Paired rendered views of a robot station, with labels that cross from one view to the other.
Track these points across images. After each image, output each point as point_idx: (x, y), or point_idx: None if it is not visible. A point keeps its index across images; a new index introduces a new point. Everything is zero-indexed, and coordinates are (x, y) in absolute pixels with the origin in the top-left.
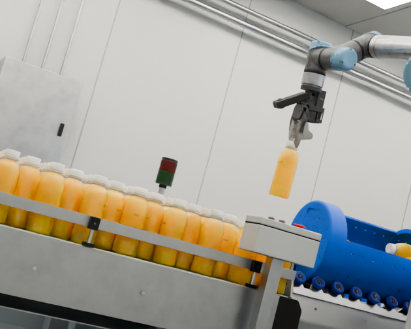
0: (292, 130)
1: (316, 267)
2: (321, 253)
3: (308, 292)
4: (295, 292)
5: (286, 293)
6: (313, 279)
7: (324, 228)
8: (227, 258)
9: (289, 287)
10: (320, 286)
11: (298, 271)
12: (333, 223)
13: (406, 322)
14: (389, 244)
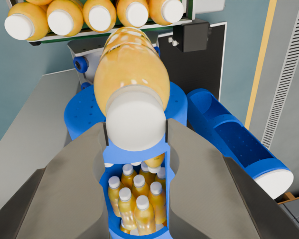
0: (178, 166)
1: (84, 89)
2: (78, 98)
3: (81, 74)
4: (73, 56)
5: (79, 47)
6: (85, 83)
7: (82, 115)
8: None
9: (74, 50)
10: (81, 89)
11: (80, 64)
12: (68, 129)
13: (60, 150)
14: (142, 204)
